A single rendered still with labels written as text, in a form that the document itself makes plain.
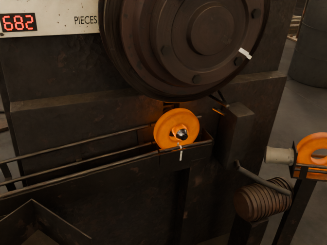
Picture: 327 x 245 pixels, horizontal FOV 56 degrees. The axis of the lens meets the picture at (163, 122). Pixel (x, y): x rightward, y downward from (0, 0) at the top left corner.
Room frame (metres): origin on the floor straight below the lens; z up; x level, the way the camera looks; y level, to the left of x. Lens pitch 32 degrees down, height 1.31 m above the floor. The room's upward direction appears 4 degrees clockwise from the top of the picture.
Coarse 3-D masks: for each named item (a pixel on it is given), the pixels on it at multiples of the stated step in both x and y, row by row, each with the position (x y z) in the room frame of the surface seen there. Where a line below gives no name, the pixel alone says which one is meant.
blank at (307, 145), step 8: (312, 136) 0.85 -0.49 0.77; (320, 136) 0.83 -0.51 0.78; (304, 144) 0.83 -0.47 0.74; (312, 144) 0.83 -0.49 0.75; (320, 144) 0.83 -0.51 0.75; (304, 152) 0.83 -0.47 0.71; (312, 152) 0.83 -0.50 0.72; (296, 160) 0.84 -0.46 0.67; (304, 160) 0.83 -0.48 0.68; (312, 160) 0.83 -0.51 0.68; (320, 160) 0.84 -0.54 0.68; (312, 168) 0.83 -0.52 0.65
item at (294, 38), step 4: (308, 0) 4.80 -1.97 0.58; (304, 8) 4.80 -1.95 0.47; (304, 12) 4.80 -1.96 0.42; (300, 20) 4.81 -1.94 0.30; (300, 24) 4.79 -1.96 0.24; (300, 28) 4.80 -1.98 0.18; (288, 36) 4.88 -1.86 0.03; (292, 36) 4.90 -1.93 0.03; (296, 36) 4.79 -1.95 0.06; (292, 40) 4.77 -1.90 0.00; (296, 40) 4.69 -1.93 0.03
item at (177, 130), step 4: (164, 112) 0.91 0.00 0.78; (180, 124) 0.84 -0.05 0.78; (172, 128) 0.83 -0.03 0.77; (176, 128) 0.82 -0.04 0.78; (180, 128) 0.81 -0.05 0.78; (184, 128) 0.82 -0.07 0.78; (172, 132) 0.83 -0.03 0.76; (176, 132) 0.81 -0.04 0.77; (180, 132) 0.80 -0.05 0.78; (184, 132) 0.80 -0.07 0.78; (176, 136) 0.80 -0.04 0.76; (180, 136) 0.80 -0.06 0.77; (184, 136) 0.80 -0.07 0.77
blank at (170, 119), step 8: (168, 112) 0.84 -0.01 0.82; (176, 112) 0.83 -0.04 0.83; (184, 112) 0.84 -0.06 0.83; (160, 120) 0.83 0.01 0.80; (168, 120) 0.82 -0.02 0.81; (176, 120) 0.83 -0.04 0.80; (184, 120) 0.84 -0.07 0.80; (192, 120) 0.85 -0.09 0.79; (160, 128) 0.81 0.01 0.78; (168, 128) 0.82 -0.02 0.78; (192, 128) 0.85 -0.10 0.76; (160, 136) 0.81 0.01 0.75; (168, 136) 0.82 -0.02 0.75; (192, 136) 0.86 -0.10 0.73; (160, 144) 0.81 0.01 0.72; (168, 144) 0.82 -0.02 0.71; (176, 144) 0.83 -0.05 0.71
